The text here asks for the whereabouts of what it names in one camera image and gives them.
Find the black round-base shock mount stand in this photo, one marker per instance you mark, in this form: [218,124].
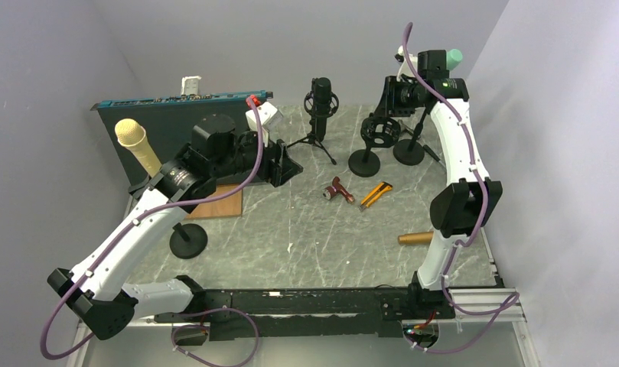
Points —
[376,132]

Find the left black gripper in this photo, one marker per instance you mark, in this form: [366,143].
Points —
[283,169]

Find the gold microphone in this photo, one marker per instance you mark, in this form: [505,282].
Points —
[416,238]

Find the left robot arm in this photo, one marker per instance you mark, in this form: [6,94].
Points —
[96,289]

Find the black condenser microphone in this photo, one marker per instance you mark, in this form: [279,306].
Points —
[321,106]

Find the black round-base clip stand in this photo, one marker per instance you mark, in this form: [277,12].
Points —
[408,151]

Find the black tripod shock mount stand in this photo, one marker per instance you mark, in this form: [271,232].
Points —
[310,138]

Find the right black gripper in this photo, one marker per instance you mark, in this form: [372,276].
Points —
[389,105]

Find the white block behind rack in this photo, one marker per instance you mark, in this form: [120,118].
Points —
[190,85]

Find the mint green microphone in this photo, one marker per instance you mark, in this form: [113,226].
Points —
[453,58]

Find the small grey hammer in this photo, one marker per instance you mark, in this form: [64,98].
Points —
[433,155]

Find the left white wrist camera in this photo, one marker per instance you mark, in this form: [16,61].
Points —
[269,117]

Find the cream yellow microphone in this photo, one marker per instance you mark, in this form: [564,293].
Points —
[132,136]

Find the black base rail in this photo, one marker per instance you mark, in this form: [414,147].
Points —
[380,311]

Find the dark rack unit blue edge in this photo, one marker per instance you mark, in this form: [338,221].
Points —
[169,121]

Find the brown wooden board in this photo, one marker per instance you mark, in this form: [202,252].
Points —
[231,206]

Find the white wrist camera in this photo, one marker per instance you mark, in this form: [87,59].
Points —
[407,64]
[269,117]

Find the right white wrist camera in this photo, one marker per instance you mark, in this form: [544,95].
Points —
[407,64]

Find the orange utility knife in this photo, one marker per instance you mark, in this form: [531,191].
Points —
[374,195]

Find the black left round-base stand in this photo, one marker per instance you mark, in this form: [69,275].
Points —
[187,240]

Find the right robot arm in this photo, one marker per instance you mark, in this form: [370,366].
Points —
[470,195]

